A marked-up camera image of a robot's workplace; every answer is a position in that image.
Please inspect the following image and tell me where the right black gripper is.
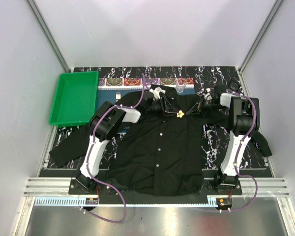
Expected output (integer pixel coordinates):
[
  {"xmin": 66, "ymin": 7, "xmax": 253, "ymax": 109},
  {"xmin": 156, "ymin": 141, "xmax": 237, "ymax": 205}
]
[{"xmin": 186, "ymin": 96, "xmax": 226, "ymax": 118}]

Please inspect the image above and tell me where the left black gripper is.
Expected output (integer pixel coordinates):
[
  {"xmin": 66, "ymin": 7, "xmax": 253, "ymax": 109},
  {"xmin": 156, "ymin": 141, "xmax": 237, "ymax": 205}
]
[{"xmin": 146, "ymin": 96, "xmax": 177, "ymax": 119}]

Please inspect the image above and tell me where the gold brooch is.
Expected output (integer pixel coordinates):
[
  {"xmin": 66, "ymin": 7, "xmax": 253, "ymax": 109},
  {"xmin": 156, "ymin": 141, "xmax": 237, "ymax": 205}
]
[{"xmin": 177, "ymin": 110, "xmax": 185, "ymax": 118}]

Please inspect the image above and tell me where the black button shirt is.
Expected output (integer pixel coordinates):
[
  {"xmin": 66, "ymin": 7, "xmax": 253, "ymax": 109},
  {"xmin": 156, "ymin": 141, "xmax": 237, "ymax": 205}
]
[{"xmin": 50, "ymin": 85, "xmax": 271, "ymax": 196}]

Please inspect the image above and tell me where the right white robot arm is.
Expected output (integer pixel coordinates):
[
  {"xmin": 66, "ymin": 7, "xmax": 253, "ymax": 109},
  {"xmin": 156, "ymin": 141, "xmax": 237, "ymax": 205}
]
[{"xmin": 185, "ymin": 86, "xmax": 260, "ymax": 195}]

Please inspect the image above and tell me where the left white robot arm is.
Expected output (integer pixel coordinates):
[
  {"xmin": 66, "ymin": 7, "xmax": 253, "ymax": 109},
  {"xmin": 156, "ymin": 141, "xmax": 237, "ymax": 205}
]
[{"xmin": 75, "ymin": 91, "xmax": 175, "ymax": 195}]

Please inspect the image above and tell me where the black brooch box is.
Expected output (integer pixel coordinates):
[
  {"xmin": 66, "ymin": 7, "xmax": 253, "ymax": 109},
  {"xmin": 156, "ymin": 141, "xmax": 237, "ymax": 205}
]
[{"xmin": 227, "ymin": 79, "xmax": 241, "ymax": 93}]

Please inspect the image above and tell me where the clear drinking glass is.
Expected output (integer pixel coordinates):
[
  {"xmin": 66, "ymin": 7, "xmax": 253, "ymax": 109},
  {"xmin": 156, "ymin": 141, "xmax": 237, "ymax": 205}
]
[{"xmin": 176, "ymin": 78, "xmax": 187, "ymax": 93}]

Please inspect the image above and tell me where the silver fork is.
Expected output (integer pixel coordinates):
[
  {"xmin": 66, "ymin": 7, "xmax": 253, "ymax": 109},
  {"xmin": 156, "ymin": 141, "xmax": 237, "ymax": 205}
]
[{"xmin": 116, "ymin": 92, "xmax": 121, "ymax": 100}]

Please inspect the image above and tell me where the blue patterned placemat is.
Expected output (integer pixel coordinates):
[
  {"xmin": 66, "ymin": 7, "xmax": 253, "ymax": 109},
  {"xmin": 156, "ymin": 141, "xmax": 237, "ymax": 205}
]
[{"xmin": 95, "ymin": 77, "xmax": 195, "ymax": 110}]

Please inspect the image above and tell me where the green plastic tray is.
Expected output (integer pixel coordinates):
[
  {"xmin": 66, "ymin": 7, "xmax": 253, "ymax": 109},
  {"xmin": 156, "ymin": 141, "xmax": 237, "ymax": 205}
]
[{"xmin": 49, "ymin": 71, "xmax": 99, "ymax": 127}]

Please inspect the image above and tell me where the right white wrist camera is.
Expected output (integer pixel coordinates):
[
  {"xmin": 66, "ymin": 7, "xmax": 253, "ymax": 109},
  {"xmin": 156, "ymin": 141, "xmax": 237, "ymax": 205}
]
[{"xmin": 203, "ymin": 88, "xmax": 213, "ymax": 101}]

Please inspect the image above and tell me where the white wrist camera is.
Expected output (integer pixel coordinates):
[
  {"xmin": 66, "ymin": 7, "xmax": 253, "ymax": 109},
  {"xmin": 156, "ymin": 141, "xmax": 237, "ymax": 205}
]
[
  {"xmin": 203, "ymin": 88, "xmax": 213, "ymax": 101},
  {"xmin": 149, "ymin": 87, "xmax": 166, "ymax": 100}
]

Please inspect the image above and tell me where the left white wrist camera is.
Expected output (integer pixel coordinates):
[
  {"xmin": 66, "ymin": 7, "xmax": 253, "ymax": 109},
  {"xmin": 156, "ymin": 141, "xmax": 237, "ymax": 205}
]
[{"xmin": 149, "ymin": 87, "xmax": 166, "ymax": 100}]

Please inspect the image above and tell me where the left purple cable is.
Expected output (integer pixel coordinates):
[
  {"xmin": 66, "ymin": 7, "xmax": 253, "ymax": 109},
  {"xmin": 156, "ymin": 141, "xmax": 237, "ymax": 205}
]
[{"xmin": 85, "ymin": 73, "xmax": 148, "ymax": 223}]

